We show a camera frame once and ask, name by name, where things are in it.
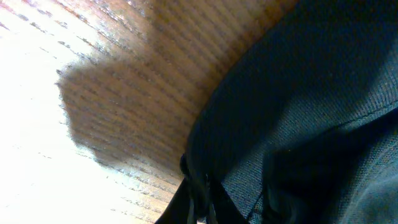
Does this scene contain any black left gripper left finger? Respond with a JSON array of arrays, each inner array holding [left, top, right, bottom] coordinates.
[[155, 179, 195, 224]]

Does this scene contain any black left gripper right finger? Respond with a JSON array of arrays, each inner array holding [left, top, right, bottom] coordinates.
[[206, 179, 248, 224]]

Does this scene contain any black polo shirt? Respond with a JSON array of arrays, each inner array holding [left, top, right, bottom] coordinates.
[[185, 0, 397, 223]]

